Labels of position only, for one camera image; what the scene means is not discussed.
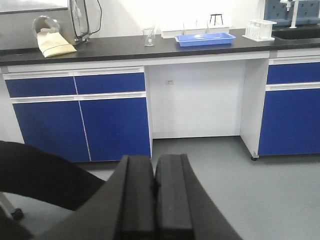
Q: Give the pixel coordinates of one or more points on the blue pegboard drying rack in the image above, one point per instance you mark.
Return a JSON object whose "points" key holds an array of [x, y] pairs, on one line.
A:
{"points": [[308, 13]]}

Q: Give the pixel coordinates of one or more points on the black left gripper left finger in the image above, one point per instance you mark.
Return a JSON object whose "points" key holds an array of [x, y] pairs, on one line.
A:
{"points": [[122, 209]]}

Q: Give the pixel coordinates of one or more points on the blue plastic tray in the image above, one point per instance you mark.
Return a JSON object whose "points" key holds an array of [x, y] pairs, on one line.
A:
{"points": [[204, 39]]}

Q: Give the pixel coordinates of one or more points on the white storage bin right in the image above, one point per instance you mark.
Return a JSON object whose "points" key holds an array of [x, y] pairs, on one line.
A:
{"points": [[167, 33]]}

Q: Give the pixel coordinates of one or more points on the black metal tripod stand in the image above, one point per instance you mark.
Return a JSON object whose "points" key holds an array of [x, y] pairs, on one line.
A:
{"points": [[216, 19]]}

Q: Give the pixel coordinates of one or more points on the white test tube rack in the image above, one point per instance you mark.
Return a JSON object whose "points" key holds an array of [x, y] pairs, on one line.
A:
{"points": [[259, 30]]}

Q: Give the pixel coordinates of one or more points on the glass conical flask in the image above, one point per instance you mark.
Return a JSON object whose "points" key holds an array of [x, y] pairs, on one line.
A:
{"points": [[149, 36]]}

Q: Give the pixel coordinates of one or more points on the beige cloth bag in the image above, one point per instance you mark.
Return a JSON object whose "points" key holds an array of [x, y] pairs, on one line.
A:
{"points": [[51, 43]]}

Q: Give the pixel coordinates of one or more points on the blue lab bench cabinet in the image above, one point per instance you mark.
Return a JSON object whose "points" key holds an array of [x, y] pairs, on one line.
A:
{"points": [[114, 96]]}

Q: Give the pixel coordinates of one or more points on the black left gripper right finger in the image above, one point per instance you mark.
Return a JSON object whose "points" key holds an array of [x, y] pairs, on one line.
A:
{"points": [[184, 210]]}

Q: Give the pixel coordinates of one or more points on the black sink basin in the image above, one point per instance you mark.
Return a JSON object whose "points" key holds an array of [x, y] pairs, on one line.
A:
{"points": [[296, 33]]}

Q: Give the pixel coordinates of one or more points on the white lab faucet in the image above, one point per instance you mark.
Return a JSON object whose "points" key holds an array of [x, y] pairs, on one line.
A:
{"points": [[295, 5]]}

